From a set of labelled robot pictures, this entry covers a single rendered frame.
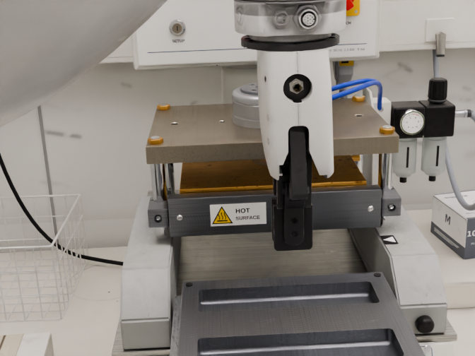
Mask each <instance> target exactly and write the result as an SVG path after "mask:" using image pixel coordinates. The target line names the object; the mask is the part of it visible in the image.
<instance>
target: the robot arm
mask: <svg viewBox="0 0 475 356"><path fill-rule="evenodd" d="M166 1H167V0H0V127H2V126H4V125H6V124H8V123H10V122H12V121H14V120H16V119H17V118H19V117H21V116H23V115H25V114H27V113H29V112H31V111H32V110H34V109H35V108H36V107H38V106H40V105H41V104H43V103H44V102H46V101H48V100H49V99H50V98H52V97H54V96H55V95H57V94H58V93H60V92H61V91H63V90H64V89H66V88H67V87H69V86H70V85H71V84H72V83H74V82H76V81H77V80H78V79H80V78H81V77H82V76H84V75H85V74H86V73H88V72H89V71H90V70H91V69H92V68H93V67H95V66H96V65H97V64H99V63H100V62H101V61H102V60H103V59H105V58H106V57H107V56H109V55H110V54H111V53H113V51H115V50H116V49H117V48H118V47H119V46H120V45H121V44H122V43H123V42H124V41H125V40H127V39H128V38H129V37H130V36H131V35H132V34H133V33H134V32H136V31H137V30H138V29H139V28H140V27H141V26H142V25H143V24H144V23H145V22H146V21H147V20H148V19H149V18H150V17H151V16H152V15H153V14H154V13H155V12H156V11H157V10H158V9H159V8H160V7H161V6H162V5H163V4H164V3H165V2H166ZM234 19H235V32H238V33H240V34H243V35H245V36H243V37H241V45H242V47H246V48H248V49H255V50H256V51H257V81H258V100H259V120H260V128H261V134H262V143H263V148H264V154H265V158H266V163H267V166H268V169H269V173H270V175H271V176H272V177H273V192H274V196H276V197H271V227H272V239H273V241H274V248H275V250H277V251H293V250H308V249H311V248H312V203H311V198H312V160H313V162H314V164H315V167H316V168H317V171H318V173H319V175H323V176H324V178H330V177H331V176H332V174H333V173H334V149H333V122H332V82H331V72H330V64H329V53H328V47H333V46H336V45H338V44H339V39H340V36H339V35H338V34H336V33H334V32H338V31H342V30H344V29H345V28H346V0H234Z"/></svg>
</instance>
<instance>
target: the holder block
mask: <svg viewBox="0 0 475 356"><path fill-rule="evenodd" d="M177 356H425V354H424V352H423V350H422V348H421V346H420V344H419V343H418V341H417V339H416V337H415V335H414V332H413V331H412V329H411V327H410V325H409V322H408V321H407V319H406V317H405V316H404V313H403V311H402V310H401V307H400V306H399V303H398V301H397V299H396V297H395V296H394V294H393V292H392V290H391V288H390V286H389V284H388V282H387V280H386V278H385V276H384V274H383V272H372V273H345V274H330V275H302V276H288V277H274V278H246V279H232V280H205V281H190V282H183V283H182V299H181V309H180V329H179V339H178V350H177Z"/></svg>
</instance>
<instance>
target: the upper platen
mask: <svg viewBox="0 0 475 356"><path fill-rule="evenodd" d="M354 161H360V155H336V156H334V173H333V174H332V176H331V177H330V178H324V176H323V175H319V173H318V171H317V168H316V167H315V164H314V162H313V160H312V188H315V187H331V186H360V185H367V181H366V179H365V177H364V176H363V174H362V173H361V171H360V170H359V169H358V166H357V165H356V163H355V162H354ZM270 189H273V177H272V176H271V175H270V173H269V169H268V166H267V163H266V159H258V160H228V161H212V162H183V163H182V172H181V179H180V194H194V193H209V192H225V191H254V190H270Z"/></svg>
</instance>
